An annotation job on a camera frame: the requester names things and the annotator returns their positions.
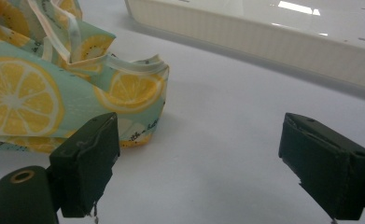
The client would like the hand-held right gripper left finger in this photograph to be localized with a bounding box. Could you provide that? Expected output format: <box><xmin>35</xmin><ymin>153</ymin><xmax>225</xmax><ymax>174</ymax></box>
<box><xmin>49</xmin><ymin>112</ymin><xmax>121</xmax><ymax>218</ymax></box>

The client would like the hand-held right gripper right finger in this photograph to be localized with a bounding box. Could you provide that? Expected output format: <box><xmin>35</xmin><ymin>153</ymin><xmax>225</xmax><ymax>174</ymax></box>
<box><xmin>278</xmin><ymin>112</ymin><xmax>365</xmax><ymax>221</ymax></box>

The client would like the lemon print cloth bag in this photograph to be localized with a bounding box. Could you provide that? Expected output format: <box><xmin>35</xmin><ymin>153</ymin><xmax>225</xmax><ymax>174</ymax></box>
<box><xmin>0</xmin><ymin>0</ymin><xmax>171</xmax><ymax>154</ymax></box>

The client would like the white plastic tray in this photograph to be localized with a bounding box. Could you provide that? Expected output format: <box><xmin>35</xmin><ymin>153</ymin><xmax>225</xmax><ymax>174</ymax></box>
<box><xmin>123</xmin><ymin>0</ymin><xmax>365</xmax><ymax>94</ymax></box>

